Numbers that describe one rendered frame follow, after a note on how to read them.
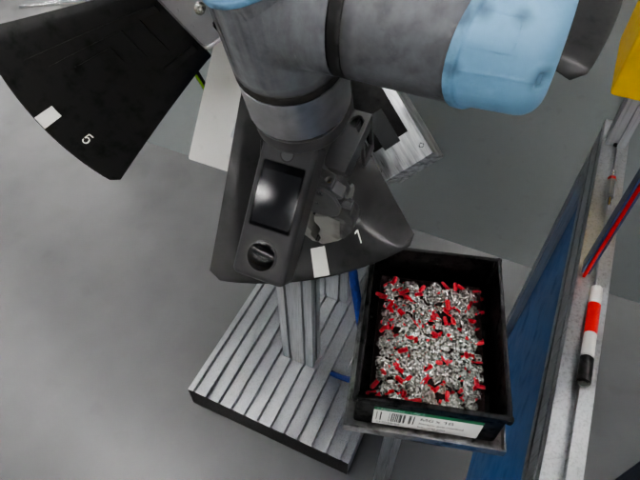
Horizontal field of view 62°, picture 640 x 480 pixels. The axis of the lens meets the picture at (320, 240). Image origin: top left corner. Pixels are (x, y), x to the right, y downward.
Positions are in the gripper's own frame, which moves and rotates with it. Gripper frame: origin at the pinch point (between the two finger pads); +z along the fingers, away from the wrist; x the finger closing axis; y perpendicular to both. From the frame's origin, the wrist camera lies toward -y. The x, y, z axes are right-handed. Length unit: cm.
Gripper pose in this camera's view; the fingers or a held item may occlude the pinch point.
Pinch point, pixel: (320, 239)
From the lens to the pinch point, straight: 56.4
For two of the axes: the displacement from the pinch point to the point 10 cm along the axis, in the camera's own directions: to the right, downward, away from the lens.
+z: 1.2, 4.1, 9.1
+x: -9.1, -3.2, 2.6
